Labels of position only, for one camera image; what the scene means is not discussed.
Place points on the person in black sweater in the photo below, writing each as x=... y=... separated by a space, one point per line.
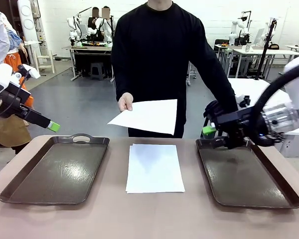
x=159 y=49

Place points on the person's left forearm black sleeve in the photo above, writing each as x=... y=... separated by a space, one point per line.
x=221 y=84

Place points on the background person dark clothes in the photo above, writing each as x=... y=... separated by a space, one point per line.
x=95 y=12
x=105 y=12

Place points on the white background work table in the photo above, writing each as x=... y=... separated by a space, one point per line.
x=276 y=51

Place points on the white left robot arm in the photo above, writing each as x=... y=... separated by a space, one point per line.
x=0 y=74

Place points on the brown background work table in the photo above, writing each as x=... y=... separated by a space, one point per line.
x=89 y=48

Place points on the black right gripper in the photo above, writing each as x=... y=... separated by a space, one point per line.
x=236 y=127

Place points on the dark brown plastic tray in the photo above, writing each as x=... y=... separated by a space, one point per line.
x=57 y=171
x=246 y=179

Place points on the white rolling table base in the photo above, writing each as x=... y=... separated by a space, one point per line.
x=191 y=74

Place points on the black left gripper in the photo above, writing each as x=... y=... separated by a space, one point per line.
x=11 y=102

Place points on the black tripod stand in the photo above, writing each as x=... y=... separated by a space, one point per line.
x=264 y=53

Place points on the person's right forearm black sleeve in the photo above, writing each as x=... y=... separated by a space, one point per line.
x=122 y=77

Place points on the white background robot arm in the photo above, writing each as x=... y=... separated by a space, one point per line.
x=235 y=25
x=72 y=26
x=99 y=25
x=267 y=26

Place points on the white computer monitor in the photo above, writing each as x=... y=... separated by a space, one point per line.
x=259 y=36

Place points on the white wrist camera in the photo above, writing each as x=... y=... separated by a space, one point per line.
x=32 y=71
x=243 y=100

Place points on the black jacket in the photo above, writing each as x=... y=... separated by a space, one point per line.
x=211 y=108

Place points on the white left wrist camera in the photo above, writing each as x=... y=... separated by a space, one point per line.
x=32 y=71

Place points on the small white side table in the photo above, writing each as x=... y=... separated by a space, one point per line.
x=31 y=43

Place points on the large white table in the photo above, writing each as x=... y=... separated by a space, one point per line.
x=249 y=87

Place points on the person's right hand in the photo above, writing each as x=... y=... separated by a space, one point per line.
x=125 y=102

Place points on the grey plastic stool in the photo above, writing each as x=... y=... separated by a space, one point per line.
x=97 y=71

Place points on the white tower air conditioner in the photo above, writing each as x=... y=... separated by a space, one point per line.
x=27 y=20

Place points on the light wooden step stool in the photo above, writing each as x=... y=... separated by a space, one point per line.
x=46 y=62

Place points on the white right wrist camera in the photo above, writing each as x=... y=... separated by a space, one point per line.
x=243 y=100

